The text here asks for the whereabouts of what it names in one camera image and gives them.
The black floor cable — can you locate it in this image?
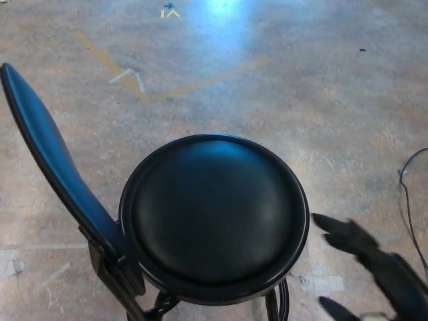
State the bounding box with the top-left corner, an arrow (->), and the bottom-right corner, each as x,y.
397,147 -> 428,274

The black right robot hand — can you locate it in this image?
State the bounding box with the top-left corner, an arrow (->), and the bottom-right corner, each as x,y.
310,213 -> 428,321

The black swivel chair with backrest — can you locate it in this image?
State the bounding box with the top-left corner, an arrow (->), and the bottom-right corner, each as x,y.
0,62 -> 310,321

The pale tape cross patch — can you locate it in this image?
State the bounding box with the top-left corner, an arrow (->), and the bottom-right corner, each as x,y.
299,263 -> 346,292

